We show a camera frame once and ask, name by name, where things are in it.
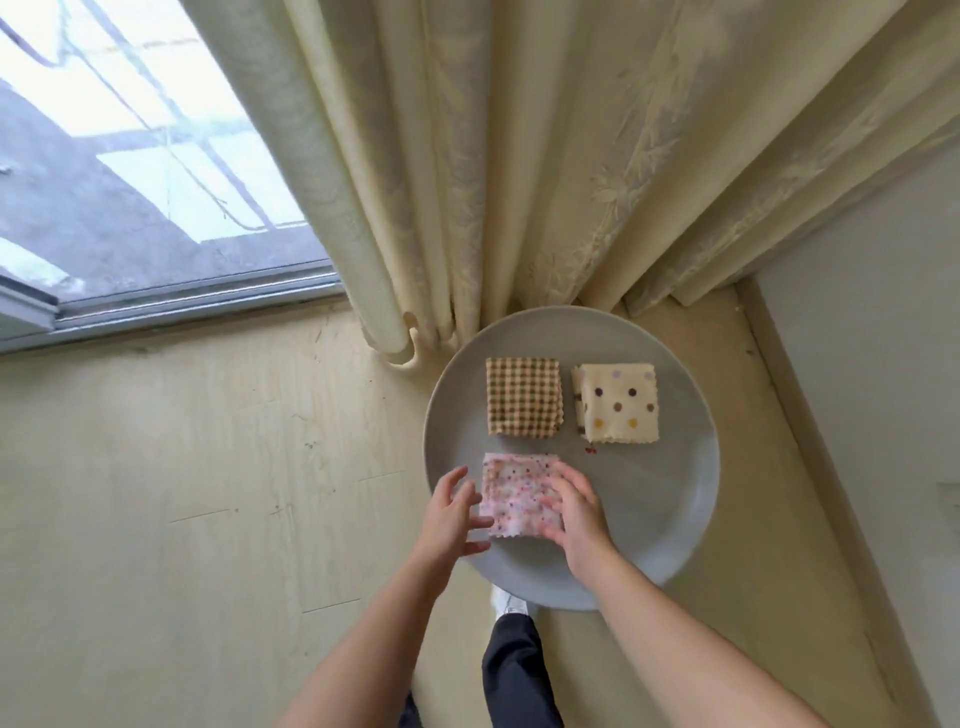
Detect white round table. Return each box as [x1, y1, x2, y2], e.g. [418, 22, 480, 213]
[423, 306, 723, 612]

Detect person's left hand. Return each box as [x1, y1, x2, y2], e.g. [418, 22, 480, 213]
[412, 465, 497, 582]

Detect person's right hand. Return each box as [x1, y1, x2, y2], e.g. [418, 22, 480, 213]
[540, 459, 620, 587]

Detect white sliding door frame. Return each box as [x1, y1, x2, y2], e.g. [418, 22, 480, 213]
[0, 262, 347, 359]

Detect cream polka dot cloths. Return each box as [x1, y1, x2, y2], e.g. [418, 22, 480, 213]
[574, 361, 662, 447]

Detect person's white shoe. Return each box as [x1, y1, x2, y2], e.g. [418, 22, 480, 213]
[490, 585, 530, 620]

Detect pink floral cloth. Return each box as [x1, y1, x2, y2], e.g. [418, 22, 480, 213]
[480, 453, 566, 542]

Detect person's right forearm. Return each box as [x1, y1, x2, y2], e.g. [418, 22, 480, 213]
[570, 547, 830, 728]

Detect person's left forearm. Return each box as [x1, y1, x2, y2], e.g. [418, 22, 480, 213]
[277, 555, 459, 728]

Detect white bundled curtain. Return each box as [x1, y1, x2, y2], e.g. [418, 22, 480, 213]
[180, 0, 960, 371]

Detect brown checked cloth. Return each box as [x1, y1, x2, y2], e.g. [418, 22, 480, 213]
[484, 355, 567, 441]

